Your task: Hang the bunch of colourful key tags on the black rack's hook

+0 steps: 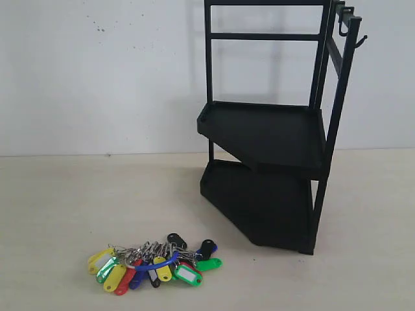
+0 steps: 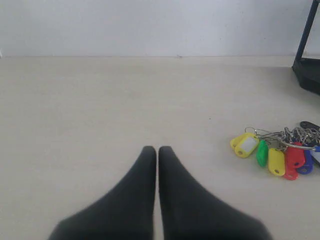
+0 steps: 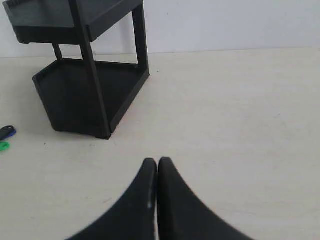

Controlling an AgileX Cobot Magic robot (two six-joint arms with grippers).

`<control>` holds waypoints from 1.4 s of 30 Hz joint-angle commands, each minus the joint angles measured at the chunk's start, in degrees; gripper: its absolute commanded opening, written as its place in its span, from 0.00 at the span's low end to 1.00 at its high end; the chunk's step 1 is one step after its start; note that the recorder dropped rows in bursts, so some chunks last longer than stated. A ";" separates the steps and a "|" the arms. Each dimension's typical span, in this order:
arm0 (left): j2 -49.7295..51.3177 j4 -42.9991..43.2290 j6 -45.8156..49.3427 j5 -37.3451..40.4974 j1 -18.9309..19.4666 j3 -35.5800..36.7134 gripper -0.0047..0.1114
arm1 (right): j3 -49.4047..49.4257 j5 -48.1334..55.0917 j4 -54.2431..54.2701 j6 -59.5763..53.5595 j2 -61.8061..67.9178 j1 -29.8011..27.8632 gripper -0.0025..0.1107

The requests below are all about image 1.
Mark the black metal two-tier rack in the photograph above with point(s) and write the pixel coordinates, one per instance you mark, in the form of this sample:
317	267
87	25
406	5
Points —
269	164

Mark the colourful key tag bunch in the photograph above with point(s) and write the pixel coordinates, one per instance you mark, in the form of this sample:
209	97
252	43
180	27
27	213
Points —
120	270

